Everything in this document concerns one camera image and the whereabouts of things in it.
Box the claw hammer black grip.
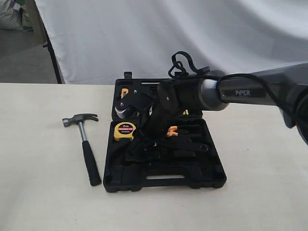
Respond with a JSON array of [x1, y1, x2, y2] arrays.
[[61, 113, 102, 187]]

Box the adjustable wrench black handle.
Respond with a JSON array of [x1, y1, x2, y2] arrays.
[[156, 141, 209, 152]]

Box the white backdrop cloth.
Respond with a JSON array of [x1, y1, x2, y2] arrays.
[[36, 0, 308, 85]]

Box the black backdrop stand pole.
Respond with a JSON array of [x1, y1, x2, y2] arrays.
[[34, 1, 64, 84]]

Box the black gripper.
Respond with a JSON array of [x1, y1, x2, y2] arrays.
[[128, 105, 180, 153]]

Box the black plastic tool case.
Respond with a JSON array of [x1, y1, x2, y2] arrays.
[[103, 72, 227, 193]]

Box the white sack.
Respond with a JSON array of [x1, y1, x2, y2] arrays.
[[0, 0, 23, 30]]

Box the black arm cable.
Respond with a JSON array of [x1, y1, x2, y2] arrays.
[[167, 51, 289, 109]]

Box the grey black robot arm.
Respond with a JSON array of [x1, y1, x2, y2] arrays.
[[130, 63, 308, 153]]

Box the orange handled pliers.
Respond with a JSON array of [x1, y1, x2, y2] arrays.
[[166, 126, 178, 137]]

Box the yellow tape measure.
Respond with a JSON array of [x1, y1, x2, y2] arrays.
[[114, 122, 136, 141]]

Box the orange utility knife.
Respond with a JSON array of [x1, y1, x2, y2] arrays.
[[121, 88, 129, 99]]

